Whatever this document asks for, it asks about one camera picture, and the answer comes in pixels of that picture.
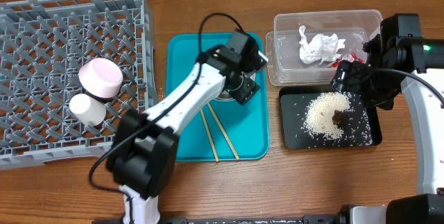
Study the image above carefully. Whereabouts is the pink bowl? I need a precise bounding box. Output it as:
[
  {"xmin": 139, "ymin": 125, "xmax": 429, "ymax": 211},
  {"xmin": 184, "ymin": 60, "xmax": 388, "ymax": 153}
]
[{"xmin": 78, "ymin": 58, "xmax": 123, "ymax": 98}]

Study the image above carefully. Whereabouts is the clear plastic waste bin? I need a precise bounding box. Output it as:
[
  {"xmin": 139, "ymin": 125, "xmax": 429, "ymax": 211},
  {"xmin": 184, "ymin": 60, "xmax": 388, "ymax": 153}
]
[{"xmin": 266, "ymin": 10, "xmax": 382, "ymax": 86}]

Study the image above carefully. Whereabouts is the grey plastic dish rack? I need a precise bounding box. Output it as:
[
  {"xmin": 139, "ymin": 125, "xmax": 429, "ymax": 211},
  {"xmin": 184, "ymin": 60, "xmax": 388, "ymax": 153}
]
[{"xmin": 1, "ymin": 0, "xmax": 157, "ymax": 170}]

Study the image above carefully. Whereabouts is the white rice pile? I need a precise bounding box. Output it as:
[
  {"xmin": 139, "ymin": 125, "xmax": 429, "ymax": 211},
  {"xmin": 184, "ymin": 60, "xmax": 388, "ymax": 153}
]
[{"xmin": 302, "ymin": 92, "xmax": 350, "ymax": 139}]

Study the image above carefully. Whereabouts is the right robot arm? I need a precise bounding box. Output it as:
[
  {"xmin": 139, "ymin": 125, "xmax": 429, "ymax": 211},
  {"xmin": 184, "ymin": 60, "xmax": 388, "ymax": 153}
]
[{"xmin": 332, "ymin": 13, "xmax": 443, "ymax": 224}]

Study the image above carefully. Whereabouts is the black waste tray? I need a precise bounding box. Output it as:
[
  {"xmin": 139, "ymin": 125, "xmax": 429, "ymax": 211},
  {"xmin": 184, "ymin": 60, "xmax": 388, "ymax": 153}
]
[{"xmin": 279, "ymin": 85, "xmax": 382, "ymax": 149}]

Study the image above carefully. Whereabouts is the white tissue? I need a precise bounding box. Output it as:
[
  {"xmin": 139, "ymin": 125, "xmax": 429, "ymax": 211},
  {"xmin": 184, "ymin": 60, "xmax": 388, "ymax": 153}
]
[{"xmin": 299, "ymin": 26, "xmax": 345, "ymax": 64}]

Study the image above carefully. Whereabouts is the teal plastic tray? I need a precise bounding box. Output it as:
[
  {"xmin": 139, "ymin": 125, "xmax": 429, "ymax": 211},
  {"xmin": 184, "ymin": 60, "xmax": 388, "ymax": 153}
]
[{"xmin": 165, "ymin": 34, "xmax": 270, "ymax": 162}]

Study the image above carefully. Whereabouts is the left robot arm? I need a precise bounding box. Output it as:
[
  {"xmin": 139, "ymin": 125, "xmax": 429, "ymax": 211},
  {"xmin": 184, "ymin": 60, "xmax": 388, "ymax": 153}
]
[{"xmin": 106, "ymin": 29, "xmax": 268, "ymax": 223}]

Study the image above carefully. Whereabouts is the brown food scrap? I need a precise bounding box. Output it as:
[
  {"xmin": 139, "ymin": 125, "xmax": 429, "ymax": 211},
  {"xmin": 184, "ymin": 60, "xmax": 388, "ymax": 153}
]
[{"xmin": 332, "ymin": 110, "xmax": 344, "ymax": 126}]

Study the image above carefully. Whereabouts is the cream paper cup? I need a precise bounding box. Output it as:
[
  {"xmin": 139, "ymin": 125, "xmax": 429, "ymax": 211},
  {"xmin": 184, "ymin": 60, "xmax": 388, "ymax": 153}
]
[{"xmin": 69, "ymin": 94, "xmax": 106, "ymax": 126}]

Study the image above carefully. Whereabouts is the wooden chopstick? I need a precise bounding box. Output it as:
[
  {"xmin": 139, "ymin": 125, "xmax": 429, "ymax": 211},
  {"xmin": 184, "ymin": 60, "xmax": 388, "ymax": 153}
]
[
  {"xmin": 207, "ymin": 103, "xmax": 240, "ymax": 161},
  {"xmin": 200, "ymin": 109, "xmax": 219, "ymax": 162}
]

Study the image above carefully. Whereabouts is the red snack wrapper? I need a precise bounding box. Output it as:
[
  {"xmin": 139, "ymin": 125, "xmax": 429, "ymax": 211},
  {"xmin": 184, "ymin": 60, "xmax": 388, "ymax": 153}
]
[{"xmin": 326, "ymin": 53, "xmax": 364, "ymax": 68}]

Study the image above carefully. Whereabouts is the grey bowl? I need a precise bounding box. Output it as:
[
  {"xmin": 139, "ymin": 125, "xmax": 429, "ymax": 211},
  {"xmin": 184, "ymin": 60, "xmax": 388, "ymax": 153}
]
[{"xmin": 215, "ymin": 74, "xmax": 256, "ymax": 101}]

